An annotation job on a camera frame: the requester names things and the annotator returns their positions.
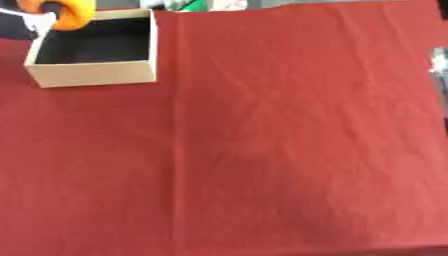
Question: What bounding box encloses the orange curved soft toy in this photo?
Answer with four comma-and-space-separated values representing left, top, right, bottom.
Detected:
15, 0, 98, 32

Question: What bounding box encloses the tan cardboard box black inside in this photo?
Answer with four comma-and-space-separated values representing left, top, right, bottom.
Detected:
22, 8, 160, 89

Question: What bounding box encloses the pale beige object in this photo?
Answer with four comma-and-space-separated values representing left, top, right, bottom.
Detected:
208, 0, 251, 12

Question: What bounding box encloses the green object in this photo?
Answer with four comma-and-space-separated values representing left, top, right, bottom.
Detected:
178, 0, 210, 13

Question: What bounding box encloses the white object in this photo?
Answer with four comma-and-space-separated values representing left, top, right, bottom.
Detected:
138, 0, 189, 11

